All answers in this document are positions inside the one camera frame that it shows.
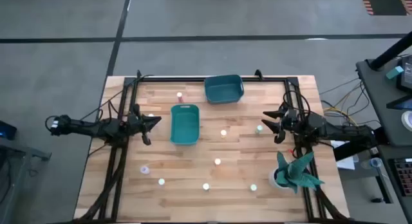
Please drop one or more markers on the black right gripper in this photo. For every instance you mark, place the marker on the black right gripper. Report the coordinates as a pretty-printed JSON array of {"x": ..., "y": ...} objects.
[{"x": 299, "y": 127}]

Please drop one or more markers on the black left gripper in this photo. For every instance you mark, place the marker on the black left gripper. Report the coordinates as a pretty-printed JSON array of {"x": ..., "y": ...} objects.
[{"x": 136, "y": 124}]

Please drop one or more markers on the clear cap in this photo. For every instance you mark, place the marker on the clear cap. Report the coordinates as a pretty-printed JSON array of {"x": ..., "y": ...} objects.
[{"x": 145, "y": 170}]

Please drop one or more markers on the orange pill bottle white cap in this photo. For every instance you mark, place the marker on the orange pill bottle white cap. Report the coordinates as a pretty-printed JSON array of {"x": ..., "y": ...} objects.
[
  {"x": 161, "y": 181},
  {"x": 217, "y": 161},
  {"x": 223, "y": 132}
]

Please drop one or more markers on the white ball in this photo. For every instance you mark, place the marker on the white ball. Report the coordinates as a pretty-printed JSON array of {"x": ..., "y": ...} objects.
[{"x": 206, "y": 186}]

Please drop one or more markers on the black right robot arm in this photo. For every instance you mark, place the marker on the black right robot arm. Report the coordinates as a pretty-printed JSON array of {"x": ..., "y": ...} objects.
[{"x": 341, "y": 132}]

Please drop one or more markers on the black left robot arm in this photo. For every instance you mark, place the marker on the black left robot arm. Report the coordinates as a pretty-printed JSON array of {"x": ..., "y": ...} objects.
[{"x": 87, "y": 129}]

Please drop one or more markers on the light teal plastic bin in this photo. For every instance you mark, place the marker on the light teal plastic bin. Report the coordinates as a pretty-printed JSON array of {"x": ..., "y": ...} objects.
[{"x": 185, "y": 127}]

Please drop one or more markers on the dark teal plastic bin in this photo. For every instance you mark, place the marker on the dark teal plastic bin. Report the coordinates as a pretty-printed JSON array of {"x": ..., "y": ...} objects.
[{"x": 223, "y": 89}]

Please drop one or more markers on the teal artificial plant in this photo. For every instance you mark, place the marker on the teal artificial plant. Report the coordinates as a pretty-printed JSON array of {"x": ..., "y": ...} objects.
[{"x": 294, "y": 172}]

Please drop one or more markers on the white round plant pot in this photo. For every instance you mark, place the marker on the white round plant pot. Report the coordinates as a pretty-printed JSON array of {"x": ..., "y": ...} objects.
[{"x": 273, "y": 182}]

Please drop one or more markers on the white paper sheet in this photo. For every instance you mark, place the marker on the white paper sheet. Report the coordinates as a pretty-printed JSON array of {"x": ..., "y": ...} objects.
[{"x": 346, "y": 163}]

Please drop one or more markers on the black desk beam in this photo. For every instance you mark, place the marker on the black desk beam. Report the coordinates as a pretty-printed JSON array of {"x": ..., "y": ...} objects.
[{"x": 354, "y": 150}]

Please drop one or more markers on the clear plastic water bottle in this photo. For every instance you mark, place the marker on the clear plastic water bottle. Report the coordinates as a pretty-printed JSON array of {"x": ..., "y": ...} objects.
[{"x": 373, "y": 162}]

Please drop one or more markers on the dark grey side desk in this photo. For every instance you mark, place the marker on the dark grey side desk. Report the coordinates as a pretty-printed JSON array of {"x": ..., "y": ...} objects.
[{"x": 380, "y": 98}]

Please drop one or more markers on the black tablet blue screen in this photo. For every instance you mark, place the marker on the black tablet blue screen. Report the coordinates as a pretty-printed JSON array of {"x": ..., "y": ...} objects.
[{"x": 400, "y": 104}]

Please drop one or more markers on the white tape roll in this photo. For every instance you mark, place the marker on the white tape roll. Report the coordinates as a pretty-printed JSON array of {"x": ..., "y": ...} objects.
[{"x": 404, "y": 119}]

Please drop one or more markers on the small teal box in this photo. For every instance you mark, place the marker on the small teal box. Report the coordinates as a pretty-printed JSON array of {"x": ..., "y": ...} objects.
[{"x": 395, "y": 72}]

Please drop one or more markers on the small black floor object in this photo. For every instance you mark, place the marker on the small black floor object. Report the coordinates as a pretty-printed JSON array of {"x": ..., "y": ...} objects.
[{"x": 377, "y": 199}]

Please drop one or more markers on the grey metal cart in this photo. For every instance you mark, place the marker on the grey metal cart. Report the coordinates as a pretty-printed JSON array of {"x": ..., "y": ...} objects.
[{"x": 19, "y": 150}]

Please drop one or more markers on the black diagonal pole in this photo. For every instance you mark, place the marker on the black diagonal pole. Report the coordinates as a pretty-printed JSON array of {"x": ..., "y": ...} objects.
[{"x": 391, "y": 51}]

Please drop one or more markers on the black backlit keyboard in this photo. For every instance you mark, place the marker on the black backlit keyboard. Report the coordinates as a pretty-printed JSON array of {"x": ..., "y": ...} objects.
[{"x": 402, "y": 177}]

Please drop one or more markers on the black desk monitor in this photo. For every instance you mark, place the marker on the black desk monitor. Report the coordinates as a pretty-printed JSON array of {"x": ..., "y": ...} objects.
[{"x": 407, "y": 72}]

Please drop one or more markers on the black device blue light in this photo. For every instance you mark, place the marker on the black device blue light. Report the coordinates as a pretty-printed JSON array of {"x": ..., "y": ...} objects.
[{"x": 6, "y": 130}]

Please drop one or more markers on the black mat striped edges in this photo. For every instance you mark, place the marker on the black mat striped edges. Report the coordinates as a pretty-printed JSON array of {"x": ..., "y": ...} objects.
[{"x": 384, "y": 3}]

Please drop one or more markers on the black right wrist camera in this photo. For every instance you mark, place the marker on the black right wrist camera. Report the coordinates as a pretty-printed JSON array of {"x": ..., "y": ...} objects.
[{"x": 291, "y": 116}]

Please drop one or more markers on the black aluminium frame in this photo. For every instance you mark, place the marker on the black aluminium frame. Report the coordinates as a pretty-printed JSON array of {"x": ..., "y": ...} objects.
[{"x": 193, "y": 79}]

